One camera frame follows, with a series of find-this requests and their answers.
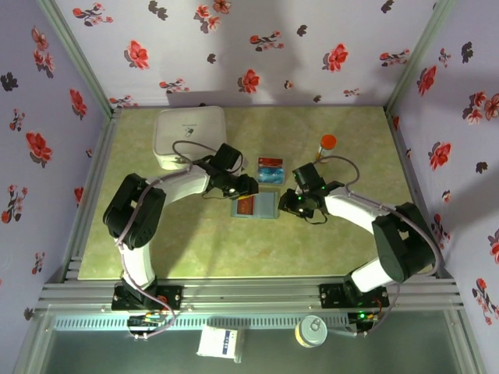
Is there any grey-green card holder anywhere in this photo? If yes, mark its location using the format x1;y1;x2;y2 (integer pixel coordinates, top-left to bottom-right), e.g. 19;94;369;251
230;189;282;221

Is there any orange capped clear bottle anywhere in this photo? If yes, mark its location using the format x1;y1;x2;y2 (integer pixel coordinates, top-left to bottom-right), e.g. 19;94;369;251
314;134;338;164

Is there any white medicine box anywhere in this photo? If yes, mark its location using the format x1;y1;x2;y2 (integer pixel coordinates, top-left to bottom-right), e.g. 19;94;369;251
152;105;229;171

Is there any yellow tin can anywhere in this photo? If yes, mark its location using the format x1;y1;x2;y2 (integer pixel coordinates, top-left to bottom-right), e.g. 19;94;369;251
294;314;329;348

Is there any white paper packet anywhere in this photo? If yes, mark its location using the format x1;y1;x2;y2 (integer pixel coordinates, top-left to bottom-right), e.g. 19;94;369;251
196;326;245;364

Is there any thin black left gripper cable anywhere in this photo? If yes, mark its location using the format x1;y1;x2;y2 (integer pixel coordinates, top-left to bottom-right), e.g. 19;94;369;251
200;186;235;200

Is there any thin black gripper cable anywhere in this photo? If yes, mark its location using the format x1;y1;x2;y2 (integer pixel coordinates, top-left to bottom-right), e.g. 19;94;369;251
200;186;235;200
302;210;328;225

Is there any thin black right gripper cable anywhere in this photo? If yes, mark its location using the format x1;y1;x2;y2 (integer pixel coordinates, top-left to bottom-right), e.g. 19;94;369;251
302;210;328;225

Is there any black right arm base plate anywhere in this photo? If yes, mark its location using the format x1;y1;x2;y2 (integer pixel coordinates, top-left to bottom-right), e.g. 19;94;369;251
318;282;390;309

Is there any aluminium frame cross rail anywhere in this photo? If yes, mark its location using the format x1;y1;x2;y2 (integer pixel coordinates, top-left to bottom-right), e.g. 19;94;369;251
33;277;467;312

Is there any aluminium frame side rail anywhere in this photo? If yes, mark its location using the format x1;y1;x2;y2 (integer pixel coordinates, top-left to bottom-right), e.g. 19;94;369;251
61;108;122;281
384;108;456;280

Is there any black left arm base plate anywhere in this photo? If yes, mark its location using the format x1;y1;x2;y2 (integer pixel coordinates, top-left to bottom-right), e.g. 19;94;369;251
111;284;183;312

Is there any perforated metal cable duct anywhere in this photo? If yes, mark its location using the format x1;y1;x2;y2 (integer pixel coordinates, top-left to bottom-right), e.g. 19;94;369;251
52;316;352;331

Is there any grey right arm cable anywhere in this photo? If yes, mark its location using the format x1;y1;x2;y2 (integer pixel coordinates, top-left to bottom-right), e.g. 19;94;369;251
311;154;445;338

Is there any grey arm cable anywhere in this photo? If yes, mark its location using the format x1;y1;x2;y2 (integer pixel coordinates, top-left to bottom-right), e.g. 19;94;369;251
115;139;219;339
311;154;445;338

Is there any grey left arm cable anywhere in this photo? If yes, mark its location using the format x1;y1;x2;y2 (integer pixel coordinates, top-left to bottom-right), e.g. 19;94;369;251
115;139;219;339

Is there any aluminium frame post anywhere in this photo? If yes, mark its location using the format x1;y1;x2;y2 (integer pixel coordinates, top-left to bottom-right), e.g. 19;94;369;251
384;0;456;115
35;0;122;118

